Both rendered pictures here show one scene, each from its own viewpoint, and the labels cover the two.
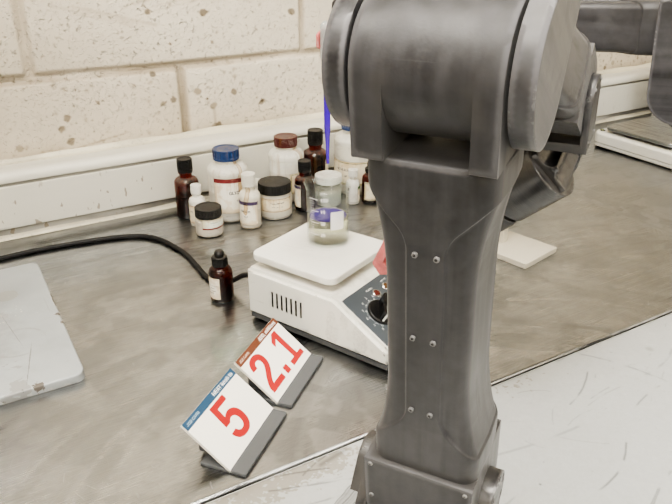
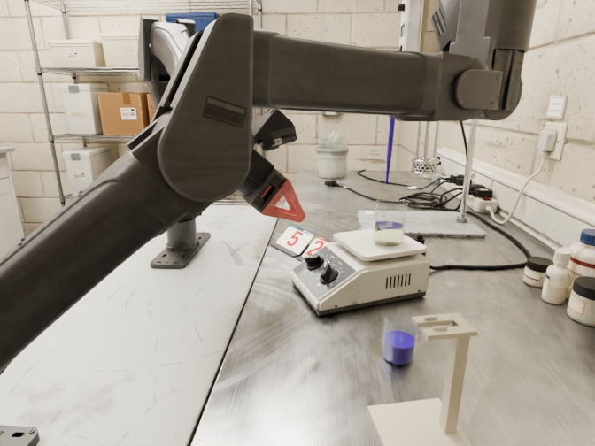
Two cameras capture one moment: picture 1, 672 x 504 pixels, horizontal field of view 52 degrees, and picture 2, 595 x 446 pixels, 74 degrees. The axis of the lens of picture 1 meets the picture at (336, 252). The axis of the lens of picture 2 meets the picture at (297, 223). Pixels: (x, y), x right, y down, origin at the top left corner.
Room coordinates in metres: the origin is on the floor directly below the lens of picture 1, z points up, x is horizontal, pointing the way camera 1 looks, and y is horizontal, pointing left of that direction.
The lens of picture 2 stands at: (0.97, -0.58, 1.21)
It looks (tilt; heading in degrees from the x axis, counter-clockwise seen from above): 17 degrees down; 124
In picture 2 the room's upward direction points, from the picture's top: straight up
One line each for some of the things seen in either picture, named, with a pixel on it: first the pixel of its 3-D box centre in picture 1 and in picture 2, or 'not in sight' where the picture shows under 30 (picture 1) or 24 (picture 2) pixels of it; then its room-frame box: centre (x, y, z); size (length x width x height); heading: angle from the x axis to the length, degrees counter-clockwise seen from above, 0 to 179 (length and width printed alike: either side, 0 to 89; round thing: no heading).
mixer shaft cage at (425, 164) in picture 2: not in sight; (428, 121); (0.68, 0.43, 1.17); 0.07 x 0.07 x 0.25
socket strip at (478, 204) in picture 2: not in sight; (465, 191); (0.71, 0.82, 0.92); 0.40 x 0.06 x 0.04; 120
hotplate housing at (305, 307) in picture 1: (338, 289); (363, 268); (0.72, 0.00, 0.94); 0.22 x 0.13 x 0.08; 54
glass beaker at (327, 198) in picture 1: (325, 211); (390, 222); (0.76, 0.01, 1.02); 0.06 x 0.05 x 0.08; 55
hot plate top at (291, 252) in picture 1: (321, 250); (377, 242); (0.73, 0.02, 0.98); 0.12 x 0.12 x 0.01; 54
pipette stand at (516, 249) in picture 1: (522, 210); (426, 382); (0.90, -0.26, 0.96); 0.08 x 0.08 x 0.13; 43
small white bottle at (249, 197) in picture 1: (249, 199); (558, 276); (1.00, 0.13, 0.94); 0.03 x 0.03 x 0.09
